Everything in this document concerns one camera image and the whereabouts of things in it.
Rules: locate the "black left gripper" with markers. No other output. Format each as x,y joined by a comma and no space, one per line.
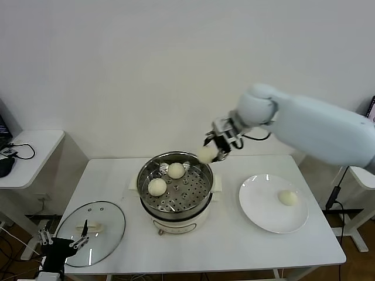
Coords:
55,251

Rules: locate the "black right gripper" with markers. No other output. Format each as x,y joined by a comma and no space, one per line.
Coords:
228,133

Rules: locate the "white steamed baozi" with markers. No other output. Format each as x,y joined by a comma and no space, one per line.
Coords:
157,187
288,197
176,170
206,154

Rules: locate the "glass pot lid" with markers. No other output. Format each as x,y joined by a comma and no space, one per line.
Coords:
111,222

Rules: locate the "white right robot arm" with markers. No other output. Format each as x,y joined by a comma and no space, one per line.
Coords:
307,126

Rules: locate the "stainless steel steamer basket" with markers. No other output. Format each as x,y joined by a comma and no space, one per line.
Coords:
187,199

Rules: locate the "cream electric steamer pot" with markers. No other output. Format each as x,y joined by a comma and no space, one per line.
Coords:
175,226

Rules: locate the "white round plate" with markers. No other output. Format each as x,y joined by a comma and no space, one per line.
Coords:
263,210

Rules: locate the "white side table with mouse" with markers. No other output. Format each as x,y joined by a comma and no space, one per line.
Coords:
38,152

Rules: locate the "black computer mouse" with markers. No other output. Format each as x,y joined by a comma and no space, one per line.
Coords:
5,167

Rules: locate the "black laptop dark screen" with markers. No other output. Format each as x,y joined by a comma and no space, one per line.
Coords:
4,128

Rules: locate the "black laptop pink screen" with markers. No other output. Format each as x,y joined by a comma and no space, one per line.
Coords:
371,108

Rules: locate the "white wall socket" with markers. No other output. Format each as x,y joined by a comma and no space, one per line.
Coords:
43,199

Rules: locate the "white work table frame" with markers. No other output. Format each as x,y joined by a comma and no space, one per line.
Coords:
277,276

